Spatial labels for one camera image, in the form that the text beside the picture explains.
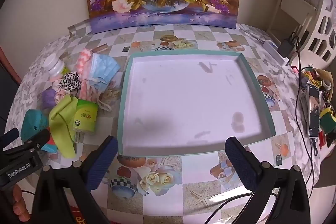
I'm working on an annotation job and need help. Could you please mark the white lattice basket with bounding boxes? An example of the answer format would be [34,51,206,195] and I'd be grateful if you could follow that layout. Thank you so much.
[297,0,336,69]

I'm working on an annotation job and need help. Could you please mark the pink chevron cloth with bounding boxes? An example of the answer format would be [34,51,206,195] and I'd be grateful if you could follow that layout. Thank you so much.
[76,48,92,75]

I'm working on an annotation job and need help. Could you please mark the green tissue pack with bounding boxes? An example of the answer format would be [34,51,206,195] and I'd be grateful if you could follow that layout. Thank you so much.
[72,99,99,135]

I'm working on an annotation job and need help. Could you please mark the purple fluffy puff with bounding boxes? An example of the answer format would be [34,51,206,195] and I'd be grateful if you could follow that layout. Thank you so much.
[41,89,57,110]

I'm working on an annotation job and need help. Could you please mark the orange red small item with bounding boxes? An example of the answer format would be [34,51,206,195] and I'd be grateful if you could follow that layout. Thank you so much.
[43,135,58,153]

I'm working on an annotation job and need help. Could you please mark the white power strip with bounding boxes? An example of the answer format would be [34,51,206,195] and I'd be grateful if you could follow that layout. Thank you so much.
[262,40,289,65]

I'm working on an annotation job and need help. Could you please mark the smartphone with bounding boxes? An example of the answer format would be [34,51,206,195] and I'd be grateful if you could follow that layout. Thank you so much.
[307,83,323,138]

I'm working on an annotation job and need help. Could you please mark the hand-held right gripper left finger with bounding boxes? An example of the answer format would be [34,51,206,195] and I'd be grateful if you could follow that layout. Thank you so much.
[31,135,119,224]

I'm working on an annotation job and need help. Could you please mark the leopard print scrunchie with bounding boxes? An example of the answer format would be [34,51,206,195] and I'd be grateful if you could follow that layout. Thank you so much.
[59,72,82,91]

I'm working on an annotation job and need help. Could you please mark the white-capped green bottle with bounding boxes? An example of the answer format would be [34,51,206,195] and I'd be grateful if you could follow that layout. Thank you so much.
[43,53,66,78]

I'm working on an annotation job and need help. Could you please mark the black charger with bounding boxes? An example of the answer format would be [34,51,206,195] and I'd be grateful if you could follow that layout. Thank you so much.
[278,35,298,58]

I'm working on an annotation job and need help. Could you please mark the pale lace scrunchie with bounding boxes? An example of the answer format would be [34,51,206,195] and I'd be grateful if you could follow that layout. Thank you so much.
[54,89,71,106]

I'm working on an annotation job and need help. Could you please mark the teal shallow tray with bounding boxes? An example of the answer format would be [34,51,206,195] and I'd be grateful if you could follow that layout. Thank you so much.
[117,50,276,157]

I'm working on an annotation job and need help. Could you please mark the black charger cable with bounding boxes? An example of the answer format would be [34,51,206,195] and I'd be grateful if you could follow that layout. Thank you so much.
[295,48,319,198]

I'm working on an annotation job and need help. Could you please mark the person's left hand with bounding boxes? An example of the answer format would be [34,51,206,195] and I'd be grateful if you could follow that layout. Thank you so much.
[10,184,31,222]

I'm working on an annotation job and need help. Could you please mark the turquoise toy block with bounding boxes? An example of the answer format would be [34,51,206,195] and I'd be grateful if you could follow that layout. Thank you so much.
[20,109,50,143]

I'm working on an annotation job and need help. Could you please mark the blue face mask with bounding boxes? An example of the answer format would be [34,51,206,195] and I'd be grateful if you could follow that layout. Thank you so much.
[87,53,121,93]

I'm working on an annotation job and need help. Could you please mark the pile of colourful clutter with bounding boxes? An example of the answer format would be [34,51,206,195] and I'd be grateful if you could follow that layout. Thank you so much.
[293,65,336,148]

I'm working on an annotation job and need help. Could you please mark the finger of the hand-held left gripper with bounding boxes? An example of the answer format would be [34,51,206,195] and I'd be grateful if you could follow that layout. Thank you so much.
[0,129,51,160]
[0,128,20,147]

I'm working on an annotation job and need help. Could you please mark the white chair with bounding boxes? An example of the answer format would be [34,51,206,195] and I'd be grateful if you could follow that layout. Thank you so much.
[266,0,317,42]

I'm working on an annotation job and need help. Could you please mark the checked printed tablecloth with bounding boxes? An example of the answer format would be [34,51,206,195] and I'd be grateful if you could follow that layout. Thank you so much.
[67,22,300,224]

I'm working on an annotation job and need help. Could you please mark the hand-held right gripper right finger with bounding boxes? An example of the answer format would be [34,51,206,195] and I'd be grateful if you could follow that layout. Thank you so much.
[225,136,311,224]

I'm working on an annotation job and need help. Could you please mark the grey leaf print tablecloth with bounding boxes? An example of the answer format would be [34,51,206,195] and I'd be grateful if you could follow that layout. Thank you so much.
[5,23,328,203]

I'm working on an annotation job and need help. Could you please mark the pink striped face mask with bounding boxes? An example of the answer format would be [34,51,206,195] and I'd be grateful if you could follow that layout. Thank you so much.
[79,80,105,103]

